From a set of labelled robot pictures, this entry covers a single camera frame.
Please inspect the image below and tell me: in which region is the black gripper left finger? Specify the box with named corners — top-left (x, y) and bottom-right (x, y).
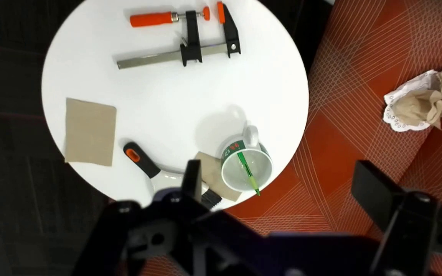
top-left (182, 159), bottom-right (225, 212)

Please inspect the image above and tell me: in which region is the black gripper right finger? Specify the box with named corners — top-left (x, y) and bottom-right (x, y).
top-left (350, 160), bottom-right (442, 276)

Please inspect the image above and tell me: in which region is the green pen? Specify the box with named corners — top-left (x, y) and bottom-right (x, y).
top-left (237, 151), bottom-right (263, 198)

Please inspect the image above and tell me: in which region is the white mug with green band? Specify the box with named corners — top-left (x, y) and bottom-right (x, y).
top-left (217, 125), bottom-right (275, 195)

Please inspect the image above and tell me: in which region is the white lace cloth bag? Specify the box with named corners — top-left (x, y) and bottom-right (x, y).
top-left (383, 64), bottom-right (442, 136)

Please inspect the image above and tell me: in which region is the white brush with orange-black handle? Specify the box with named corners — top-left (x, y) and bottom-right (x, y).
top-left (122, 140), bottom-right (225, 212)

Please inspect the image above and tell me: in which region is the bar clamp with orange handle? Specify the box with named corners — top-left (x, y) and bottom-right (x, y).
top-left (116, 0), bottom-right (245, 73)

